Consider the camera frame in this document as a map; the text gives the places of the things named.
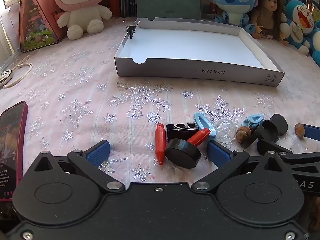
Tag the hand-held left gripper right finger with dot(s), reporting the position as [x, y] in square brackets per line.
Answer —
[217, 153]

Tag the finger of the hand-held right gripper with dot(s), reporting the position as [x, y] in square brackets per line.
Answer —
[270, 147]
[311, 133]

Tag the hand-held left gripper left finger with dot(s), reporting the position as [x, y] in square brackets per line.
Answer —
[98, 153]

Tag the brown walnut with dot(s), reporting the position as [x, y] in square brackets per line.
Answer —
[242, 133]
[299, 130]

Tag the black round container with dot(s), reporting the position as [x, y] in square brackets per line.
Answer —
[271, 131]

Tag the clear plastic ball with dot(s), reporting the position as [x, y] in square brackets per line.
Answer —
[225, 130]

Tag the light blue plastic clip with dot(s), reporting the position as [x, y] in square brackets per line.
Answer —
[200, 120]
[255, 118]

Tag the black binder clip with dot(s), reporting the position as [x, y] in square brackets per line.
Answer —
[190, 130]
[171, 133]
[131, 31]

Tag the white cardboard box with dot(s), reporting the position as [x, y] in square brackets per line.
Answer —
[187, 47]

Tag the phone in red case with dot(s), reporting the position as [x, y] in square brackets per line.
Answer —
[10, 142]

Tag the blue robot cat plush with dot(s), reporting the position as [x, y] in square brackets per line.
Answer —
[300, 17]

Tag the long-haired baby doll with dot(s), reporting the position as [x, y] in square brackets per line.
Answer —
[267, 15]

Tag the pink bunny plush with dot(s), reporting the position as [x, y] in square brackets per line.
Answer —
[80, 17]

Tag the red triangular house box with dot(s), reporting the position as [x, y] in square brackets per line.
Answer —
[37, 22]

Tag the green felt notebook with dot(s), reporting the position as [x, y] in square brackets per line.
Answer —
[167, 0]

